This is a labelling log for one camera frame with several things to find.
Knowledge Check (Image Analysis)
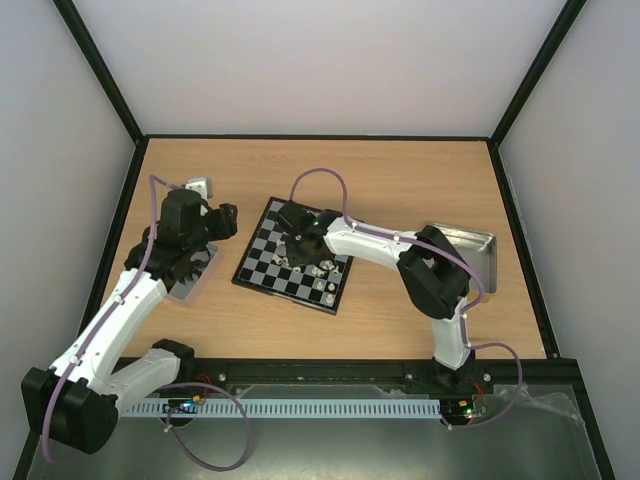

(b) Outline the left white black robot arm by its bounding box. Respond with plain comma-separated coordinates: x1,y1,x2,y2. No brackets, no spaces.
21,188,238,454

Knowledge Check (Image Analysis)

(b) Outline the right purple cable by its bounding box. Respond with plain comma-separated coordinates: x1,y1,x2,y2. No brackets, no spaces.
289,167,489,351

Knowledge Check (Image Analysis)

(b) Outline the white chess piece cluster centre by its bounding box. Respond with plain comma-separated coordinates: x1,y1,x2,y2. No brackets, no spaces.
272,239,304,273

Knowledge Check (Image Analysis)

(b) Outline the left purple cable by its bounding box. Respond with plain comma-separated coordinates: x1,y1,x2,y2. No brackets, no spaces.
42,174,189,464

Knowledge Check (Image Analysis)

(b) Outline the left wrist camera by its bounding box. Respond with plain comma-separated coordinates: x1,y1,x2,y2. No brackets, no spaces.
184,176,213,200

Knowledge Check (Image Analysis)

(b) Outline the light blue cable duct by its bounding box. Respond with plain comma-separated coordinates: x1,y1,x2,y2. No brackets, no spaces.
124,398,441,419

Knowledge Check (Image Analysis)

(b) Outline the pile of black chess pieces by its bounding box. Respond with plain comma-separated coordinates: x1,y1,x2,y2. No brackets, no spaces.
176,246,213,285

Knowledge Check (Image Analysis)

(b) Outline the metal tray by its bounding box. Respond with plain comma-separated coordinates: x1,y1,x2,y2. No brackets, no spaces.
167,243,221,306
433,223,498,295

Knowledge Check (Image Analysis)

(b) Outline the black aluminium frame rail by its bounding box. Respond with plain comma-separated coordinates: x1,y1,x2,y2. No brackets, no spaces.
49,355,581,396

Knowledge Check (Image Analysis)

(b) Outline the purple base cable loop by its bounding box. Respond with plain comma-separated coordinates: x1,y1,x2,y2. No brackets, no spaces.
162,382,251,470

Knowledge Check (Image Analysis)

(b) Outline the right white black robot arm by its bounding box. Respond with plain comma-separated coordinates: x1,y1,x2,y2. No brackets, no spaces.
276,201,475,392

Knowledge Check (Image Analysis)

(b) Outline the left metal tray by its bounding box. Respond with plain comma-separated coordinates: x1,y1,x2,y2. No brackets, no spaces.
167,243,221,306

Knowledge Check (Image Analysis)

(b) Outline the right metal tray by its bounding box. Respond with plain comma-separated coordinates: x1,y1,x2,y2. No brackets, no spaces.
433,223,498,295

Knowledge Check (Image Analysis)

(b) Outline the black and grey chessboard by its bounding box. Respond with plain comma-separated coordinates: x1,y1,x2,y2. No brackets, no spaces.
232,197,353,315

